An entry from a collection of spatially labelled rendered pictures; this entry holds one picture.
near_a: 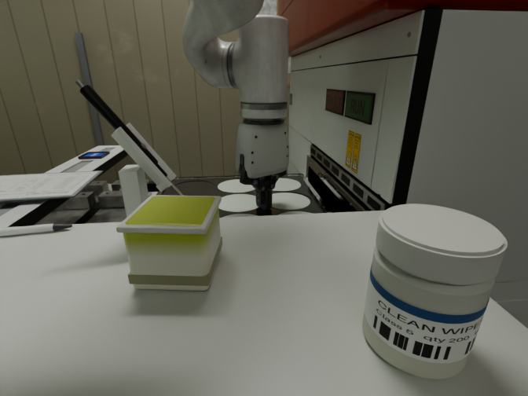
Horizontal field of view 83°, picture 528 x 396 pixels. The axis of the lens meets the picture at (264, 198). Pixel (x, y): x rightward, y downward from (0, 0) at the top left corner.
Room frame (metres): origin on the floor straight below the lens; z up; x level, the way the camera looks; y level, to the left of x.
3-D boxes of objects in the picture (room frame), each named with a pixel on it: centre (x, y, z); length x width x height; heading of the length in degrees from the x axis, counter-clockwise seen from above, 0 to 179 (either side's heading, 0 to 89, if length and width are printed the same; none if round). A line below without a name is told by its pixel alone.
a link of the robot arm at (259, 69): (0.56, 0.00, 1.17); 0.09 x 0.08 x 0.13; 71
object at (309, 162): (0.63, -0.15, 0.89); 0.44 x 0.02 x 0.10; 6
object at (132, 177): (0.34, 0.14, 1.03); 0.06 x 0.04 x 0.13; 96
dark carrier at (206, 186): (0.59, 0.05, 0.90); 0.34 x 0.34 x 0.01; 6
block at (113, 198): (0.62, 0.32, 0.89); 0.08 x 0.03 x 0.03; 96
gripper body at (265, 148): (0.56, 0.00, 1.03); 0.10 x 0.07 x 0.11; 127
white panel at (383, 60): (0.81, -0.15, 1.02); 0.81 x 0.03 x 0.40; 6
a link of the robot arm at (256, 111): (0.56, 0.00, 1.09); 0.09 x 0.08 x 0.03; 127
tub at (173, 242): (0.25, 0.08, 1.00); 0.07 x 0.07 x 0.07; 88
